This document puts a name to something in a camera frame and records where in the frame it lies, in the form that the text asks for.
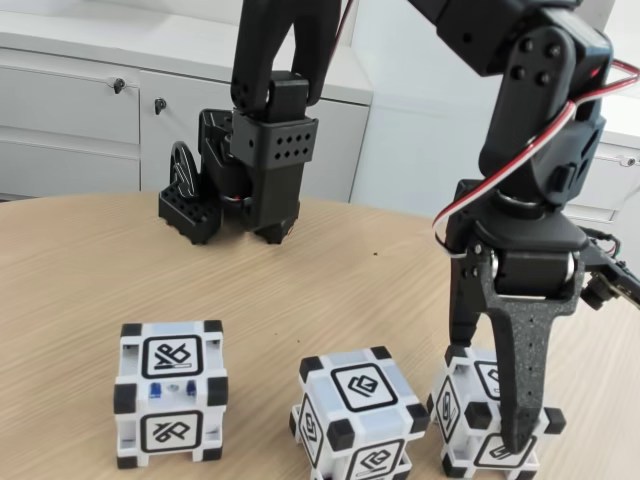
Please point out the white black-cornered marker cube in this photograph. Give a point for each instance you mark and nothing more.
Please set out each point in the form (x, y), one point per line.
(450, 400)
(365, 385)

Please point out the white cube with blue LEDs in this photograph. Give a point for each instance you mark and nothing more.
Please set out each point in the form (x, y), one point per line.
(172, 357)

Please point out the white drawer cabinet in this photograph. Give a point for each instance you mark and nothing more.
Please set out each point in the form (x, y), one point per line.
(620, 190)

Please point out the silver cabinet lock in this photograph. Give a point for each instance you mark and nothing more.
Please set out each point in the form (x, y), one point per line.
(628, 161)

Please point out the black perforated clamp block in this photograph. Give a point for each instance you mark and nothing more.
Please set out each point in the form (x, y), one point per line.
(187, 215)

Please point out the small black cabinet key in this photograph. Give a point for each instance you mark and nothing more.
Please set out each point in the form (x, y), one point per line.
(118, 86)
(160, 106)

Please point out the long white cabinet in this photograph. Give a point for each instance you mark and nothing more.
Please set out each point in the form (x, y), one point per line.
(50, 100)

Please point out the camera module on black mount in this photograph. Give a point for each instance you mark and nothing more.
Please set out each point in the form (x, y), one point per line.
(617, 280)

